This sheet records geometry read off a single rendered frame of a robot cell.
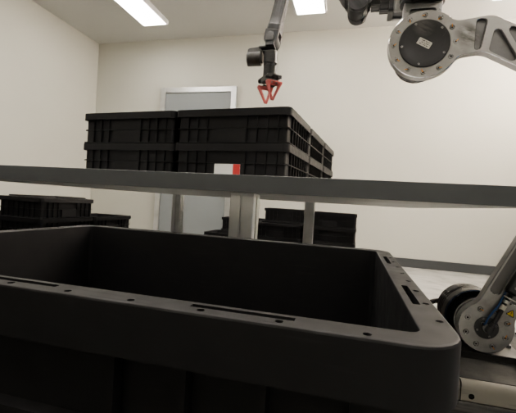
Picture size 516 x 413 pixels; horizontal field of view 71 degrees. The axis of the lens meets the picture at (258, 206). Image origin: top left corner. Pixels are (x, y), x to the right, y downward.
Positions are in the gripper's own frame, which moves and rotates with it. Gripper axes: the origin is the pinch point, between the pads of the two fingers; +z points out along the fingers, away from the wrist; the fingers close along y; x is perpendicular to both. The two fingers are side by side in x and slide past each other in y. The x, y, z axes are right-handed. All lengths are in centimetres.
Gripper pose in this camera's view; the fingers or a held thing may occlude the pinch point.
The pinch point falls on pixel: (269, 99)
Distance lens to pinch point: 155.6
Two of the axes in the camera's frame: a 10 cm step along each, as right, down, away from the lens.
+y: 4.0, 0.3, -9.1
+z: -0.5, 10.0, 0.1
